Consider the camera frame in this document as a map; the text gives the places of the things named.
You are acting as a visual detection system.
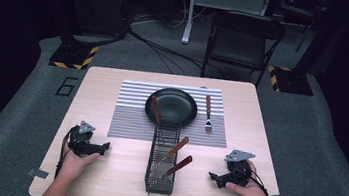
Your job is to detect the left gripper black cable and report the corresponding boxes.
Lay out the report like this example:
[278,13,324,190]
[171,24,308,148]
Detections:
[53,123,80,181]

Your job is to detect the black folding chair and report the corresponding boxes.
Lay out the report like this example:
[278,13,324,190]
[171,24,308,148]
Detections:
[199,8,288,91]

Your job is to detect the white metal stand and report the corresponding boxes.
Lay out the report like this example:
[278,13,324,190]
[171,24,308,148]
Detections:
[180,0,273,55]

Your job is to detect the wooden handled spoon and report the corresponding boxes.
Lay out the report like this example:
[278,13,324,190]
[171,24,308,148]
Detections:
[151,132,191,178]
[162,151,195,183]

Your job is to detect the wooden handled knife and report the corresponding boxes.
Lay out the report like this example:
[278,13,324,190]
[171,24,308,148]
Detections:
[147,94,168,127]

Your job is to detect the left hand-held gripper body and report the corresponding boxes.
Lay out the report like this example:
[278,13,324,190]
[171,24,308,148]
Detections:
[66,119,109,161]

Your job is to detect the person's right hand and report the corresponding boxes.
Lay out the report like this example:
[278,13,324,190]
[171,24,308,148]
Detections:
[224,157,277,196]

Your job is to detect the black base with hazard stripes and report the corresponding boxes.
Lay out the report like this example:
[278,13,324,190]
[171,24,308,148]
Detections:
[265,64,318,98]
[47,39,100,73]

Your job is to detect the grey striped placemat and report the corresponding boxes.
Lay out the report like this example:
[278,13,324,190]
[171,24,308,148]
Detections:
[106,76,234,153]

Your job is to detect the black wire cutlery basket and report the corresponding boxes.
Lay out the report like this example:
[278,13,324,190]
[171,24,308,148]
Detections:
[143,122,183,196]

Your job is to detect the large black cabinet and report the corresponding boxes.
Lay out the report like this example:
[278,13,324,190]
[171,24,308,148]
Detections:
[53,0,133,45]

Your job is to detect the black round plate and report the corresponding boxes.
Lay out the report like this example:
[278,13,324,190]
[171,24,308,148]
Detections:
[142,85,200,131]

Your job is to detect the person's left hand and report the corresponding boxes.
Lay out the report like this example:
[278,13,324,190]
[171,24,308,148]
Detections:
[56,140,102,188]

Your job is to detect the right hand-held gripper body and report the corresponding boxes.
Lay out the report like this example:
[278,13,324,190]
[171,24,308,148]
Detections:
[216,147,257,193]

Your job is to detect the wooden handled fork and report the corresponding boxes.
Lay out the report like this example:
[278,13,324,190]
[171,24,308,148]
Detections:
[201,94,217,133]

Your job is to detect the black floor cables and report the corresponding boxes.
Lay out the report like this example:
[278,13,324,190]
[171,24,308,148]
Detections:
[122,26,208,79]

